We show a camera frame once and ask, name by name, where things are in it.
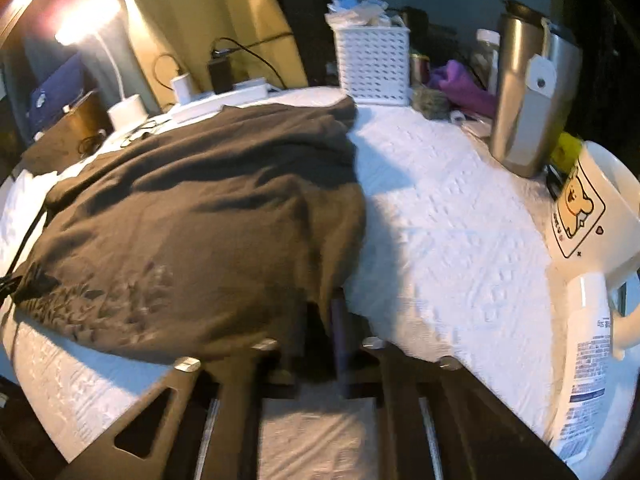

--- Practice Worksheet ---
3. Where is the steel tumbler cup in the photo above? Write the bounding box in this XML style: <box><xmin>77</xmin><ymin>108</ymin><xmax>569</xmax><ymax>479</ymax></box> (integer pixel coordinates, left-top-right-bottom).
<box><xmin>489</xmin><ymin>0</ymin><xmax>582</xmax><ymax>178</ymax></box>

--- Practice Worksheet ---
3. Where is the white bear mug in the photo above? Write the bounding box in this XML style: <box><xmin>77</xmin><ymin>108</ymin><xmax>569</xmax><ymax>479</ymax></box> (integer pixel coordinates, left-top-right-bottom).
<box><xmin>548</xmin><ymin>140</ymin><xmax>640</xmax><ymax>361</ymax></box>

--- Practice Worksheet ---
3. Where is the dark olive t-shirt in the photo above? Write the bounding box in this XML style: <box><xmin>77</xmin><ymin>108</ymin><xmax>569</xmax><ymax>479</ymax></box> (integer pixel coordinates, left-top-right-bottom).
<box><xmin>1</xmin><ymin>98</ymin><xmax>366</xmax><ymax>363</ymax></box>

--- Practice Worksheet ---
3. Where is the black coiled charging cable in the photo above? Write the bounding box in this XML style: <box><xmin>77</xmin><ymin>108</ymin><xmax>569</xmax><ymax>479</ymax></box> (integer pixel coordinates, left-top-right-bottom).
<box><xmin>119</xmin><ymin>53</ymin><xmax>184</xmax><ymax>146</ymax></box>

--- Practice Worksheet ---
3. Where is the black charger adapter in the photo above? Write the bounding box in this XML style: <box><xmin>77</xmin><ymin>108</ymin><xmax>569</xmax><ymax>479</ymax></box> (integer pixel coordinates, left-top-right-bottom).
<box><xmin>207</xmin><ymin>56</ymin><xmax>233</xmax><ymax>94</ymax></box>

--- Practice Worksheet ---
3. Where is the black braided cable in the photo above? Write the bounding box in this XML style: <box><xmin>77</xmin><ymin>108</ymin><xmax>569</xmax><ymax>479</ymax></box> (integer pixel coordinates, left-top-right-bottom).
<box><xmin>0</xmin><ymin>206</ymin><xmax>49</xmax><ymax>302</ymax></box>

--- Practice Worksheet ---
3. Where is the white plastic bag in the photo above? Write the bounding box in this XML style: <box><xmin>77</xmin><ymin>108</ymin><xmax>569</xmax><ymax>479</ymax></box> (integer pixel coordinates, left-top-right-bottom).
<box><xmin>324</xmin><ymin>0</ymin><xmax>405</xmax><ymax>29</ymax></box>

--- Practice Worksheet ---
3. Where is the grey furry item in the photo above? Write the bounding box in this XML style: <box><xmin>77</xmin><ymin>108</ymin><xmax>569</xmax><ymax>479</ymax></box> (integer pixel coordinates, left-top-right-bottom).
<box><xmin>411</xmin><ymin>84</ymin><xmax>450</xmax><ymax>120</ymax></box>

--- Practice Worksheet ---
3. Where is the brown cardboard box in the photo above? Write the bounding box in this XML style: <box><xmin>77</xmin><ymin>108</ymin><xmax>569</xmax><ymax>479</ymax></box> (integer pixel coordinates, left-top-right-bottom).
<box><xmin>21</xmin><ymin>90</ymin><xmax>114</xmax><ymax>176</ymax></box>

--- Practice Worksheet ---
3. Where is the white lidded jar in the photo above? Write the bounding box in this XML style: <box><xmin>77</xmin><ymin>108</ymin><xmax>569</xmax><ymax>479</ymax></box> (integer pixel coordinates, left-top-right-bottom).
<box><xmin>471</xmin><ymin>28</ymin><xmax>500</xmax><ymax>96</ymax></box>

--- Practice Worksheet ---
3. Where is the white desk lamp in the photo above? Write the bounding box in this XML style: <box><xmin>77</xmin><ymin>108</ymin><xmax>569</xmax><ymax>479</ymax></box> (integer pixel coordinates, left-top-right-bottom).
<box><xmin>54</xmin><ymin>0</ymin><xmax>149</xmax><ymax>133</ymax></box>

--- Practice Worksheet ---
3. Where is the black bundled cable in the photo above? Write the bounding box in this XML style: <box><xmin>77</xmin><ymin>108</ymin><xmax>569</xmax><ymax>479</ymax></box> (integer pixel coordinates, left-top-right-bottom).
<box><xmin>77</xmin><ymin>131</ymin><xmax>108</xmax><ymax>157</ymax></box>

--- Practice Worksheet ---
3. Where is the purple cloth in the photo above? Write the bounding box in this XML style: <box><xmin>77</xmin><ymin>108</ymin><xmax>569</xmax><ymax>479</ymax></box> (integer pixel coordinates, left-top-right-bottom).
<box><xmin>428</xmin><ymin>60</ymin><xmax>497</xmax><ymax>118</ymax></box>

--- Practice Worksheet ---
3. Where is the laptop with blue screen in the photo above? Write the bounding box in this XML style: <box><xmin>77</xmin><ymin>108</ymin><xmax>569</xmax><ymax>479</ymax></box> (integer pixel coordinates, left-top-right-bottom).
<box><xmin>28</xmin><ymin>53</ymin><xmax>87</xmax><ymax>133</ymax></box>

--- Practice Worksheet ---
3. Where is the white charger adapter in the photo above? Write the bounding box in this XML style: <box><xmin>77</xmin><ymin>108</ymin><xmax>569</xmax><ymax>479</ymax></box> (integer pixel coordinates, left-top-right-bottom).
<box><xmin>170</xmin><ymin>73</ymin><xmax>196</xmax><ymax>106</ymax></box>

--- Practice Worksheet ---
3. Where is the white power strip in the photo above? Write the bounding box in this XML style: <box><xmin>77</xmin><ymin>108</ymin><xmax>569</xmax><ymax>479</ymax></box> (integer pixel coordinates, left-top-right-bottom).
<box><xmin>191</xmin><ymin>77</ymin><xmax>270</xmax><ymax>107</ymax></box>

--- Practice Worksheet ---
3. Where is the white lotion bottle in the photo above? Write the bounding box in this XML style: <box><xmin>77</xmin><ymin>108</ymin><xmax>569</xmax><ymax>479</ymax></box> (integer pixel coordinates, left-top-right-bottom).
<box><xmin>549</xmin><ymin>272</ymin><xmax>612</xmax><ymax>465</ymax></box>

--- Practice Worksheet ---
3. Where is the white plastic basket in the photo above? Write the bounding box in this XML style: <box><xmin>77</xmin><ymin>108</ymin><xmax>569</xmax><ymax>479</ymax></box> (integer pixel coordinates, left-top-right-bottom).
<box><xmin>333</xmin><ymin>26</ymin><xmax>410</xmax><ymax>106</ymax></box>

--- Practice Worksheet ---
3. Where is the black adapter cable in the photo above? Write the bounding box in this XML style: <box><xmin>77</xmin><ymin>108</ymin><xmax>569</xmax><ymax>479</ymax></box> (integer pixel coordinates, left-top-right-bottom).
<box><xmin>211</xmin><ymin>32</ymin><xmax>295</xmax><ymax>89</ymax></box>

